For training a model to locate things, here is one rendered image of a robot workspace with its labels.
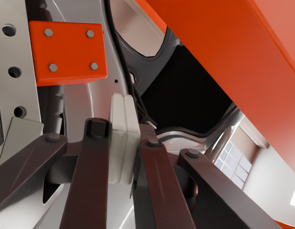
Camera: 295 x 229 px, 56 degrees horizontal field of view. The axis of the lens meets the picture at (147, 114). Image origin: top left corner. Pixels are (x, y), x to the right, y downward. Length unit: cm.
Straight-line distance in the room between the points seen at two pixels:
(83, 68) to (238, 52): 24
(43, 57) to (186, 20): 23
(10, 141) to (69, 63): 11
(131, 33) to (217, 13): 504
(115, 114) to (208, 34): 32
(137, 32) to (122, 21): 35
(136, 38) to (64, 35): 513
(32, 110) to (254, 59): 32
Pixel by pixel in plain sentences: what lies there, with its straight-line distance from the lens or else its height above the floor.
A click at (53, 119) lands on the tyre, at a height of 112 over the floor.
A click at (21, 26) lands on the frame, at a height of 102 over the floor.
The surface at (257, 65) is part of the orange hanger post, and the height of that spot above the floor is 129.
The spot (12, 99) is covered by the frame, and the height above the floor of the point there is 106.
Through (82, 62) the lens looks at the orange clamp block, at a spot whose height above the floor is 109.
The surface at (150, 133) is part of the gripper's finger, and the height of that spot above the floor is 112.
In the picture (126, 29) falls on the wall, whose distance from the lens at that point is 541.
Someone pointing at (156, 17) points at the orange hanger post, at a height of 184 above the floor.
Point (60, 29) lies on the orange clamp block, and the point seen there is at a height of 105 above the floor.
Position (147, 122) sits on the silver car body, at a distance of 90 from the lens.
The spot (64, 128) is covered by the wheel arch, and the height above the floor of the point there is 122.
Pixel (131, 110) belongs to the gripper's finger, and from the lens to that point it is 16.
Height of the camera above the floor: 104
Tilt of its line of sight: 24 degrees up
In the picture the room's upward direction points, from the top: 132 degrees clockwise
